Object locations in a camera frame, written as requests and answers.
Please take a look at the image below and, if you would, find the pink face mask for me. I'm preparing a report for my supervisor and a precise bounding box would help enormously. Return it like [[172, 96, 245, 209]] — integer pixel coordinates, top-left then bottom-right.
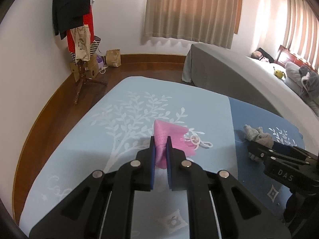
[[152, 119, 214, 169]]

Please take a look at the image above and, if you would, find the grey crumpled sock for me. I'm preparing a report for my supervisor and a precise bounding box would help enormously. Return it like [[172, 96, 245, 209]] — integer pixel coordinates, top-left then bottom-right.
[[243, 125, 274, 148]]

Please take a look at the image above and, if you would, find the dark grey hoodie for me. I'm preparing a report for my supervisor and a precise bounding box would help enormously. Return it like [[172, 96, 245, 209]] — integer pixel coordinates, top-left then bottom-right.
[[299, 65, 318, 100]]

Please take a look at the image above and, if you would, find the grey bed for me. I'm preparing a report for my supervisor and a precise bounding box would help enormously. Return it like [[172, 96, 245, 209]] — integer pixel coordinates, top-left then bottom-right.
[[182, 43, 318, 154]]

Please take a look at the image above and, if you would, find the yellow plush toy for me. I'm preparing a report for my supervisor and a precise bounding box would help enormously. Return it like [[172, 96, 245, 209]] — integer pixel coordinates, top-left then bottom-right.
[[273, 66, 287, 80]]

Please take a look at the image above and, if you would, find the blue tree pattern tablecloth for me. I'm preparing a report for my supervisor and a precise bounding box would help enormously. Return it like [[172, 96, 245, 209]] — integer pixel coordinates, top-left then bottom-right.
[[20, 77, 304, 234]]

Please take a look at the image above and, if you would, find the red wooden headboard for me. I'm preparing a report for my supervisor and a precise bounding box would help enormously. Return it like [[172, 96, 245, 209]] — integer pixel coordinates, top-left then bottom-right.
[[274, 45, 318, 73]]

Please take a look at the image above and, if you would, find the dark bag on bed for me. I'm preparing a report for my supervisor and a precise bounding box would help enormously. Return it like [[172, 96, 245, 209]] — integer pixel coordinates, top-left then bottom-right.
[[250, 48, 275, 63]]

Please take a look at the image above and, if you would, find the beige right curtain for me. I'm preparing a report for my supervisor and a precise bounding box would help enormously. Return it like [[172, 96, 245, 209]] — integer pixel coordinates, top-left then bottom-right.
[[283, 0, 318, 70]]

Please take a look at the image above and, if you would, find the beige curtain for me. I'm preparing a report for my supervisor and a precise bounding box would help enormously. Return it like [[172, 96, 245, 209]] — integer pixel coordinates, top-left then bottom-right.
[[143, 0, 241, 49], [283, 0, 318, 70]]

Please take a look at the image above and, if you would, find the wooden coat rack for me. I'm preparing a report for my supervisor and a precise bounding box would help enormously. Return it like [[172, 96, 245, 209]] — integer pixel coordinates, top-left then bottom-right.
[[74, 60, 108, 105]]

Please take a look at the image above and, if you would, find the cardboard box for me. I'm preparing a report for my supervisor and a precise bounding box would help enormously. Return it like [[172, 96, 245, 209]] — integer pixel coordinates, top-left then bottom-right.
[[69, 53, 99, 82]]

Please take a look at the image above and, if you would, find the brown paper bag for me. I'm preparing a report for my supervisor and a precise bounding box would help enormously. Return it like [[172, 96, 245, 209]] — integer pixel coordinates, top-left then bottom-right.
[[105, 49, 121, 68]]

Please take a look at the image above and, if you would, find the beige left curtain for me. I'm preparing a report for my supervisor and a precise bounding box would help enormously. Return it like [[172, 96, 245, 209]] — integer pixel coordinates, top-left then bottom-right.
[[143, 0, 241, 49]]

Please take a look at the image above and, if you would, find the striped basket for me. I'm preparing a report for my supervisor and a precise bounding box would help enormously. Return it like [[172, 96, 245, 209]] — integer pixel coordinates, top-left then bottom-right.
[[70, 36, 101, 64]]

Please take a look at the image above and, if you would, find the beige tote bag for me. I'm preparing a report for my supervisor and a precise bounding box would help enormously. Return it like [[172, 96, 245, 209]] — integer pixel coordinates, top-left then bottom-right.
[[70, 24, 91, 62]]

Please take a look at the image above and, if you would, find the red hanging garment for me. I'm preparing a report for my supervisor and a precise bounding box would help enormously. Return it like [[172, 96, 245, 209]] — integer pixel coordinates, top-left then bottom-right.
[[67, 7, 94, 61]]

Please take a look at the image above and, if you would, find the black hanging coat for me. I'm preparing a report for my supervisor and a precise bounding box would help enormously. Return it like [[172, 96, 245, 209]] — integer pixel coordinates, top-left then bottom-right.
[[52, 0, 90, 39]]

